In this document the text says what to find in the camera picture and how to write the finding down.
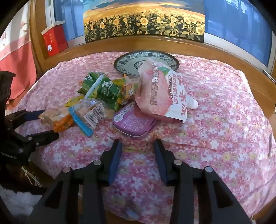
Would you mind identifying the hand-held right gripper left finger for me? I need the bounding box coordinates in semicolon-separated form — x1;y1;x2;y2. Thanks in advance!
29;139;122;224

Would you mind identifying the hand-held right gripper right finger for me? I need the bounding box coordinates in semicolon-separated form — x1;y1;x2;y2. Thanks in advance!
154;139;252;224

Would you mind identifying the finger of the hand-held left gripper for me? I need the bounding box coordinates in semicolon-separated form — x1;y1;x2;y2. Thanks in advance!
23;130;59;148
5;110;46;130

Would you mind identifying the orange snack packet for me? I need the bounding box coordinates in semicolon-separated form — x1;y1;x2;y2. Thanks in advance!
39;107;74;133

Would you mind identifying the purple tin box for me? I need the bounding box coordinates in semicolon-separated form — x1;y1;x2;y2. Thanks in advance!
112;101;158;140

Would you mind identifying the green pea snack packet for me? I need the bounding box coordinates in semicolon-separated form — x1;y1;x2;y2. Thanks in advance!
77;72;108;96
95;78;127;112

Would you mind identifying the patterned ceramic plate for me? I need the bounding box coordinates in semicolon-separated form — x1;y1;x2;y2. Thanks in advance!
114;50;179;76

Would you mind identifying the small yellow snack packet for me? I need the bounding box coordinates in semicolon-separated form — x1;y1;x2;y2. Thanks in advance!
65;96;85;107

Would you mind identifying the white fluffy rug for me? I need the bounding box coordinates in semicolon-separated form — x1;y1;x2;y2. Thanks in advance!
0;186;43;216

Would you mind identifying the red white cloth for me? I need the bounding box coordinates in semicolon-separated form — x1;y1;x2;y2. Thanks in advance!
0;4;37;99

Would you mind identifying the pink floral tablecloth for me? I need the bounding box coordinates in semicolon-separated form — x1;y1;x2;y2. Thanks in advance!
6;52;274;222

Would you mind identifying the yellow jelly cup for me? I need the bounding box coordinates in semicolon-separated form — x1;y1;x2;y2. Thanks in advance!
111;74;140;100

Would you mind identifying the red box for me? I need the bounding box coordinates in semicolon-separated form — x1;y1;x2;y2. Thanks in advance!
41;27;69;57

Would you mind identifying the blue glass window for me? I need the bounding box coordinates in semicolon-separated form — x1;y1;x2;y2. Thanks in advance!
204;0;272;69
50;0;85;47

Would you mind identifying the sunflower field painting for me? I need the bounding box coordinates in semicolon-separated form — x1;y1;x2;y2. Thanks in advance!
83;0;205;43

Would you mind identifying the wooden frame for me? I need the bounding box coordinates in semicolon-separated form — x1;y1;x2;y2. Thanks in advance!
29;0;276;138

